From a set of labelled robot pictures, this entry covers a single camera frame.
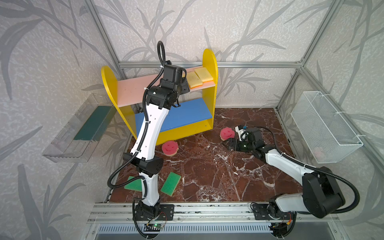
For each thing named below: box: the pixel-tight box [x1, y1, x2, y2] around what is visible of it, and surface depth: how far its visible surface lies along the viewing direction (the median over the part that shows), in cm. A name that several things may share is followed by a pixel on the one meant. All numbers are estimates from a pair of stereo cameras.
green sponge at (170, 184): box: [160, 171, 182, 197], surface depth 83 cm
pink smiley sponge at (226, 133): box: [219, 126, 235, 141], surface depth 104 cm
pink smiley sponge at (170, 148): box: [161, 140, 179, 157], surface depth 96 cm
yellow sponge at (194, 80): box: [186, 71, 203, 89], surface depth 78 cm
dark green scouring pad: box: [73, 105, 117, 142], surface depth 68 cm
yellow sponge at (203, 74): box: [194, 67, 214, 83], surface depth 80 cm
